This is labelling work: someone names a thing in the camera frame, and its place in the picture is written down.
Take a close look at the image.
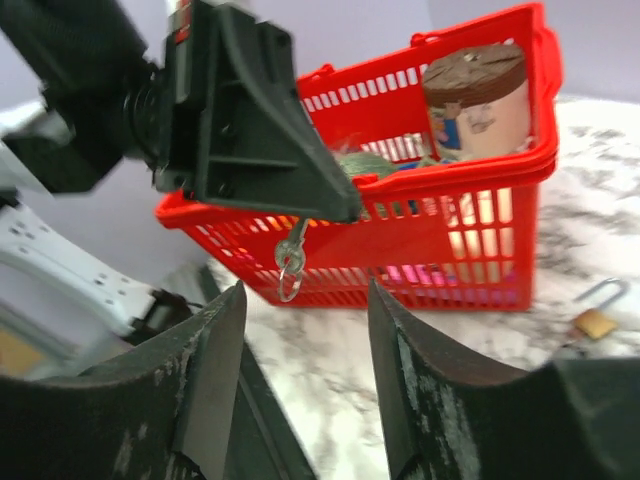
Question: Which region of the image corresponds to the green netted melon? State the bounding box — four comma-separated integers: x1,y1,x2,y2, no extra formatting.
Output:
334,151,397,179

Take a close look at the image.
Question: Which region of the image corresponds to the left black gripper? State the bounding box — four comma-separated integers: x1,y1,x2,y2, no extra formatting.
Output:
119,1,362,223

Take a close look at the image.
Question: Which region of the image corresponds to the small brass padlock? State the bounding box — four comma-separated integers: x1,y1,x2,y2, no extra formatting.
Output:
569,278,630,342

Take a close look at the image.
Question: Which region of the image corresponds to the red plastic shopping basket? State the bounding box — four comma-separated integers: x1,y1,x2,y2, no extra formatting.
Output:
153,2,565,312

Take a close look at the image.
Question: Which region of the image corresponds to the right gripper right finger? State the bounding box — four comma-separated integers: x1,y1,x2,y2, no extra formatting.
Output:
368,282,639,480

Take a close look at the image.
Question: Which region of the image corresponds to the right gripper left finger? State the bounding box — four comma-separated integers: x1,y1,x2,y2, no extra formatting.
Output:
1,283,247,479

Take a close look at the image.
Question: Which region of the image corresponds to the small silver key with ring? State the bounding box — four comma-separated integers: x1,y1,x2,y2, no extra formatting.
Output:
274,218,309,303

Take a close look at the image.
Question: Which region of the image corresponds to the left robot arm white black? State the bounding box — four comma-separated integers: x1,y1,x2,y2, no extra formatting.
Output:
1,1,362,345

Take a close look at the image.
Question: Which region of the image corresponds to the brown-lid ice cream cup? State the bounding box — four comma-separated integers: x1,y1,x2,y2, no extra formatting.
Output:
422,43,532,163

